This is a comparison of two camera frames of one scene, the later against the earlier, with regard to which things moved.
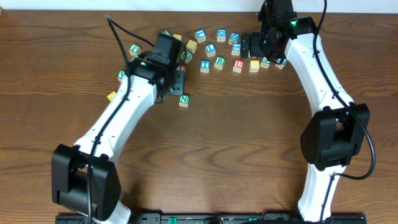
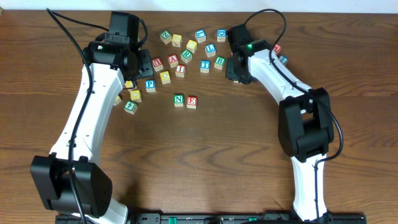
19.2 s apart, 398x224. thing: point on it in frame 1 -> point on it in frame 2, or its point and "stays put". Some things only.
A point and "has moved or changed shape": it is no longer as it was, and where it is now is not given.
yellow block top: x=178 y=37 stays put
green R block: x=186 y=55 stays put
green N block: x=184 y=100 has moved or changed shape
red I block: x=182 y=67 stays put
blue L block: x=210 y=50 stays put
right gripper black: x=245 y=45 -> x=233 y=71
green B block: x=219 y=61 stays put
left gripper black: x=178 y=83 -> x=145 y=64
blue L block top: x=200 y=35 stays put
